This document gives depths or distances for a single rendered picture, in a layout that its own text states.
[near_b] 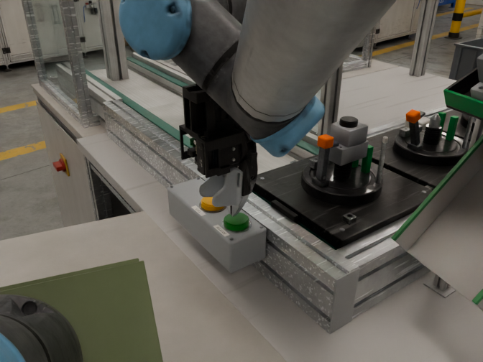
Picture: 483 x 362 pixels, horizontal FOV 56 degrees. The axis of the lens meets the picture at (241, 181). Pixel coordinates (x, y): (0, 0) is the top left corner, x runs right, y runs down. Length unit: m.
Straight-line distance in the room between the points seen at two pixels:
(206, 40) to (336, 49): 0.21
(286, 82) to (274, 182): 0.52
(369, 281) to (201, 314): 0.25
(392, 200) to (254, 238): 0.25
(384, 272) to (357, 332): 0.10
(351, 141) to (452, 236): 0.23
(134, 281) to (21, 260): 0.41
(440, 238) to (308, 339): 0.23
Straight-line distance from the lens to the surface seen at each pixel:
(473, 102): 0.54
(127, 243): 0.87
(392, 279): 0.75
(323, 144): 0.74
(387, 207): 0.78
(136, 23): 0.46
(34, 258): 0.89
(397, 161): 0.94
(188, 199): 0.79
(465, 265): 0.62
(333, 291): 0.65
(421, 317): 0.76
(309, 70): 0.29
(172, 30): 0.44
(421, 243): 0.65
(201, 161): 0.60
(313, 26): 0.23
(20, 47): 5.97
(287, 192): 0.79
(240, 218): 0.71
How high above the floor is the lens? 1.36
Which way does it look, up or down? 28 degrees down
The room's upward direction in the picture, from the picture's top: straight up
